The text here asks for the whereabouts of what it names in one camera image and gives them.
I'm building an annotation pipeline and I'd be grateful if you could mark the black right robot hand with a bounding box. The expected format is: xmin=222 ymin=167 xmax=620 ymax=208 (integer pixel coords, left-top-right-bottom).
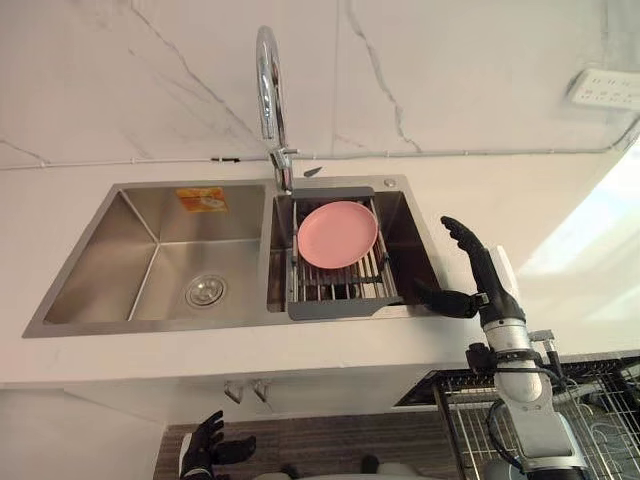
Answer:
xmin=414 ymin=215 xmax=526 ymax=322

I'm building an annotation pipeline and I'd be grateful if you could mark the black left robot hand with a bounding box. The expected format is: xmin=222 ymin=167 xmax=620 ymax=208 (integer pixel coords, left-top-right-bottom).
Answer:
xmin=179 ymin=410 xmax=258 ymax=480

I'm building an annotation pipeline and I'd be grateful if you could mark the grey sink drying rack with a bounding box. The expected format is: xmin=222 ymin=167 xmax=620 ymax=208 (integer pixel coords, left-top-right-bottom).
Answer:
xmin=285 ymin=186 xmax=405 ymax=321

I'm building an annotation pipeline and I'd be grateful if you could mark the round sink drain strainer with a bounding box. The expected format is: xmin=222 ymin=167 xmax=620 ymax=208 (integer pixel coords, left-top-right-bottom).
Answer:
xmin=185 ymin=272 xmax=227 ymax=308

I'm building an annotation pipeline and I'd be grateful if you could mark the stainless steel double sink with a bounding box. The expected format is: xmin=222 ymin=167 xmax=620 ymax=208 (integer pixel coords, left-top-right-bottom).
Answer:
xmin=20 ymin=173 xmax=454 ymax=340

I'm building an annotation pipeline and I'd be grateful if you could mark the pink plate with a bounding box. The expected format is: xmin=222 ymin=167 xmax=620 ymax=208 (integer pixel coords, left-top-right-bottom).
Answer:
xmin=296 ymin=200 xmax=380 ymax=269

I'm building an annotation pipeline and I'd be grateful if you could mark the orange sticker label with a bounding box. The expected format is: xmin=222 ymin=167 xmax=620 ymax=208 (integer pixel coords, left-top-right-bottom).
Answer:
xmin=174 ymin=186 xmax=230 ymax=214

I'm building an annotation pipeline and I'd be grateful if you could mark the chrome gooseneck faucet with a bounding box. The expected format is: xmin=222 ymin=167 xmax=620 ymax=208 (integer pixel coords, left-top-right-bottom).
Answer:
xmin=255 ymin=25 xmax=300 ymax=194

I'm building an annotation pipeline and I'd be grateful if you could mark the dishwasher wire rack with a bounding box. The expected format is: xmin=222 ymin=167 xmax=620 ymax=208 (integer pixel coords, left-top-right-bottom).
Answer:
xmin=432 ymin=359 xmax=640 ymax=480

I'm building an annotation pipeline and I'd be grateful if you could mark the white wall power strip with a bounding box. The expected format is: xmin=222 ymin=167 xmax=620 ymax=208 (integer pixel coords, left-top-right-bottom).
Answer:
xmin=566 ymin=68 xmax=640 ymax=111

